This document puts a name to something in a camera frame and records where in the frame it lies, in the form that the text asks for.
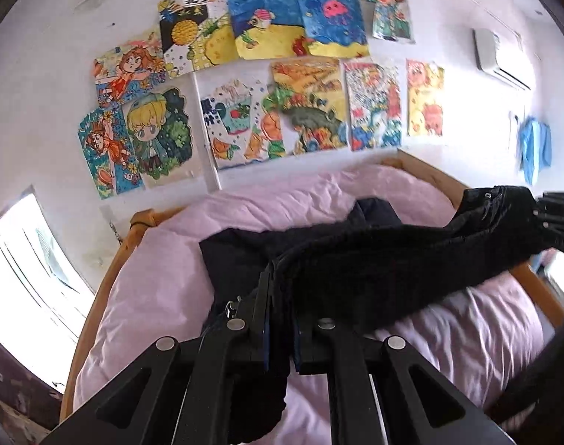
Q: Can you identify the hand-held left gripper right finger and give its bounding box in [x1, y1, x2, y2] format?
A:
[291, 316, 520, 445]

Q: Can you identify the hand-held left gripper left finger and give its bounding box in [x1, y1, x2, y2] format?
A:
[42, 269, 277, 445]

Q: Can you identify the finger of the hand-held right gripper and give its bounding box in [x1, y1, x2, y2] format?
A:
[538, 217, 564, 257]
[533, 190, 564, 217]

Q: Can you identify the black padded jacket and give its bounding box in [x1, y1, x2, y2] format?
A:
[199, 185, 549, 445]

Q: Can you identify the hanging blue cloth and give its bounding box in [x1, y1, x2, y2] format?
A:
[518, 117, 554, 187]

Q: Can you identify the white hanging paper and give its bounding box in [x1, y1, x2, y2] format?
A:
[507, 110, 525, 159]

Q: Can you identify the pink blanket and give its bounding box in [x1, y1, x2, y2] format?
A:
[72, 164, 557, 445]

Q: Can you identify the white air conditioner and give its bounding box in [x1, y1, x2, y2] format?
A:
[472, 28, 536, 92]

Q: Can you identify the pink pigs yellow drawing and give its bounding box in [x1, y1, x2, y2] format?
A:
[405, 58, 446, 138]

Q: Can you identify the colourful buildings drawing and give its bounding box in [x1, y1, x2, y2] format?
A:
[344, 57, 404, 152]

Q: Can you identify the orange turtles drawing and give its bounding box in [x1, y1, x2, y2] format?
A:
[199, 71, 288, 171]

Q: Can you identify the blond boy green drawing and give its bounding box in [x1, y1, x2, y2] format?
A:
[121, 75, 205, 189]

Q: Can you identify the field landscape drawing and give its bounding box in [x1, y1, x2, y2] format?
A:
[268, 55, 351, 157]

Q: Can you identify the swimming girl blue drawing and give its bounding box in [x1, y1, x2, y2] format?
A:
[77, 106, 147, 201]

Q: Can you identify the dark cardboard box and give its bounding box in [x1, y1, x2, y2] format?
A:
[0, 327, 64, 399]

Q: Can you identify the bright window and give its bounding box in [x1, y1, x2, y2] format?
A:
[0, 184, 96, 372]

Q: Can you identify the red-haired child drawing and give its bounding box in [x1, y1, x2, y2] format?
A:
[351, 0, 416, 46]

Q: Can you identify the pink jellyfish drawing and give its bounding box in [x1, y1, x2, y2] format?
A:
[294, 0, 372, 59]

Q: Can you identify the orange-haired girl drawing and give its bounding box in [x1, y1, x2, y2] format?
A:
[93, 29, 170, 108]

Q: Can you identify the pineapple drawing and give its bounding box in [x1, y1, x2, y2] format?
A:
[157, 0, 241, 78]

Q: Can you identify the fish on beach drawing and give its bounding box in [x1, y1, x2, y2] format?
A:
[224, 0, 311, 61]

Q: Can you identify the wooden bed frame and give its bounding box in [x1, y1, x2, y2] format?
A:
[59, 148, 564, 420]

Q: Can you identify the white wall socket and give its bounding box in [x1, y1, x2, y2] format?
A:
[100, 203, 126, 245]

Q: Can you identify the white wall pipe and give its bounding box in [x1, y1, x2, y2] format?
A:
[190, 71, 223, 192]

